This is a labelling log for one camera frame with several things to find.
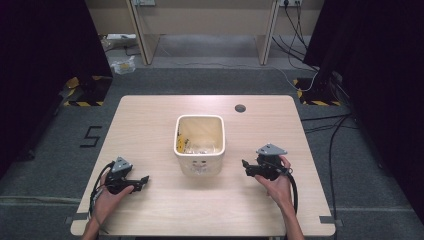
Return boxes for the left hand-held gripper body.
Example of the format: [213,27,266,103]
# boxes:
[105,156,136,195]

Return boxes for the person's right hand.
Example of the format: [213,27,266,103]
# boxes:
[254,155,296,210]

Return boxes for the person's left hand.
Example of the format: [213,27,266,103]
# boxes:
[91,171,135,225]

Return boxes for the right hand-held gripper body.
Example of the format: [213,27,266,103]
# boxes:
[254,142,290,182]

